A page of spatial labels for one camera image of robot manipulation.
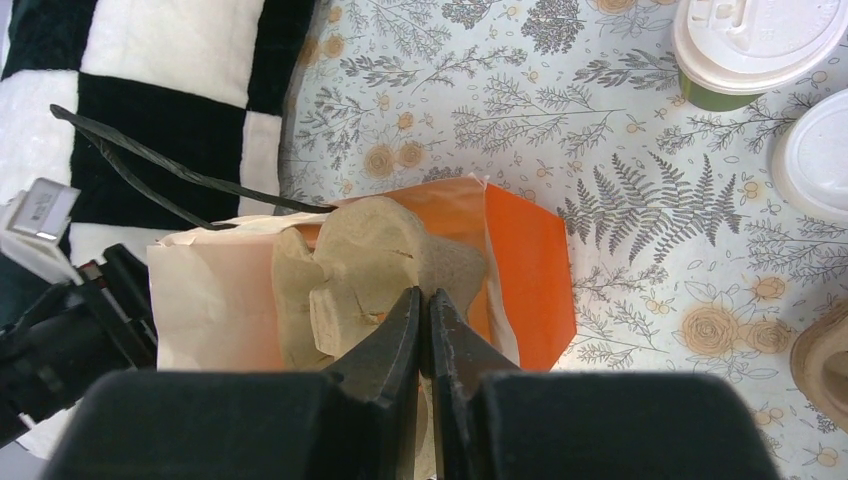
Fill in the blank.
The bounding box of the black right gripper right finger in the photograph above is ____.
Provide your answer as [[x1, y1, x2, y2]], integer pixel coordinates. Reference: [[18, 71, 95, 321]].
[[427, 291, 778, 479]]

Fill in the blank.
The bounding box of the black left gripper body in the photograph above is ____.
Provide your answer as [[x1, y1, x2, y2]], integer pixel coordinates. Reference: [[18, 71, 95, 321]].
[[1, 244, 158, 445]]

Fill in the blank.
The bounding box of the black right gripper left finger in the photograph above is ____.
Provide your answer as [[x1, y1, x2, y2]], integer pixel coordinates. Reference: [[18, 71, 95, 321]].
[[43, 287, 422, 479]]

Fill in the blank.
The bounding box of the brown cardboard cup carrier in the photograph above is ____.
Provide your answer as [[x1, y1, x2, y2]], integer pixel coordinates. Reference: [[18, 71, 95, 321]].
[[271, 197, 486, 370], [790, 300, 847, 431]]

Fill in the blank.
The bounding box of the orange paper gift bag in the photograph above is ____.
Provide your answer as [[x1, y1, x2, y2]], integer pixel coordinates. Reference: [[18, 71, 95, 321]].
[[49, 103, 579, 374]]

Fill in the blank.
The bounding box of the green paper coffee cup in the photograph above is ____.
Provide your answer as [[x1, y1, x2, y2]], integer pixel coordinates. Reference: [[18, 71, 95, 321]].
[[672, 0, 848, 113]]

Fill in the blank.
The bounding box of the clear white plastic cup lid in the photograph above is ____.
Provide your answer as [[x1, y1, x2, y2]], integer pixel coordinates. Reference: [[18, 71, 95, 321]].
[[672, 0, 848, 97]]

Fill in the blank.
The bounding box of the floral patterned table mat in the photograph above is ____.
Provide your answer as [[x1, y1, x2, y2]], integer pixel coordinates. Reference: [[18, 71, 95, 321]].
[[283, 1, 847, 479]]

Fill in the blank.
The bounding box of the black white checkered blanket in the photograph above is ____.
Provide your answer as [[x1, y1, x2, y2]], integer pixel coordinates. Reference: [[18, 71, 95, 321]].
[[1, 1, 315, 264]]

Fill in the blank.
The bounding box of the stack of white plastic lids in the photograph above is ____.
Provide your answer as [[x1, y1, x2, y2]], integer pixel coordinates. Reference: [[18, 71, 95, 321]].
[[770, 90, 847, 222]]

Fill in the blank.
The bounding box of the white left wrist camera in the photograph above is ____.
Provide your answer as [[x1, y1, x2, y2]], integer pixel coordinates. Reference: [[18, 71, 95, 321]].
[[1, 178, 83, 285]]

